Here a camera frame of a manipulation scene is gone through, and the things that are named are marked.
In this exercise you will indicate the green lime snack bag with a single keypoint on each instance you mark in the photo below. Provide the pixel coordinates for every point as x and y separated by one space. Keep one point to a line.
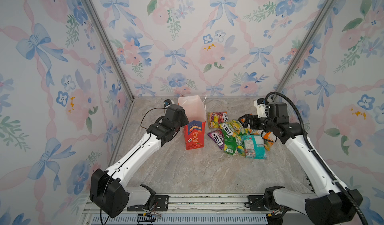
234 145

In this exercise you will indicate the orange snack bag front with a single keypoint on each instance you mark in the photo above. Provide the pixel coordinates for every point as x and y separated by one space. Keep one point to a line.
268 138

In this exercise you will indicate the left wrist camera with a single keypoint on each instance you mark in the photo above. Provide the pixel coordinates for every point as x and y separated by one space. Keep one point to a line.
167 103

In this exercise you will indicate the pink yellow Fox's candy bag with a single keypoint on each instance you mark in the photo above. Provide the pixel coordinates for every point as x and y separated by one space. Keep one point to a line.
216 118

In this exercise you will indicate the purple Fox's candy bag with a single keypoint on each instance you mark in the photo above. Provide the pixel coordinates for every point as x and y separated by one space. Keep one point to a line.
218 138

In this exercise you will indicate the aluminium mounting rail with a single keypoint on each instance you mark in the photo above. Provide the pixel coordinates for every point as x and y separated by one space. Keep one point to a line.
195 209

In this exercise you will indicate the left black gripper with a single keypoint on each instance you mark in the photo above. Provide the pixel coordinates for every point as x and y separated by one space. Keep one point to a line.
184 119

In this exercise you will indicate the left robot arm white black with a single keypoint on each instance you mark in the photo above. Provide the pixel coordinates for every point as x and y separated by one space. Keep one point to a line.
109 190

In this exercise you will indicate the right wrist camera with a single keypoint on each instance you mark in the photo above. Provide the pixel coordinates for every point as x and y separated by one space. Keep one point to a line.
260 106

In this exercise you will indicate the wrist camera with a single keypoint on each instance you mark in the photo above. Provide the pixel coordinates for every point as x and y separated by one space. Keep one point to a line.
167 103
260 106

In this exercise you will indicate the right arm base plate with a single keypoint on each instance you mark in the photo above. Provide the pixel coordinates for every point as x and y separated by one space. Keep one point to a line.
258 203

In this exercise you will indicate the red pink paper bag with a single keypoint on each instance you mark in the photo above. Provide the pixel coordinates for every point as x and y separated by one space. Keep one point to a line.
194 131

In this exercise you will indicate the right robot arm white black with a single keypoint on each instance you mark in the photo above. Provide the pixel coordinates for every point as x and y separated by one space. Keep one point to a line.
331 202

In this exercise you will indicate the teal white snack bag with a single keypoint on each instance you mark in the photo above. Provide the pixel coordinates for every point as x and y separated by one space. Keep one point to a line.
254 147

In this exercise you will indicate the yellow green Fox's candy bag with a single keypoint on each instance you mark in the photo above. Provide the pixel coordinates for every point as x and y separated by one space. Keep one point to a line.
232 128

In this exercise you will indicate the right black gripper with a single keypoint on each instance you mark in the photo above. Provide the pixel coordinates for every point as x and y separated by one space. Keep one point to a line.
253 118

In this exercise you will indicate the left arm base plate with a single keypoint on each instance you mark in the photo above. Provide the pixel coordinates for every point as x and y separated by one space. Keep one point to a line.
157 203

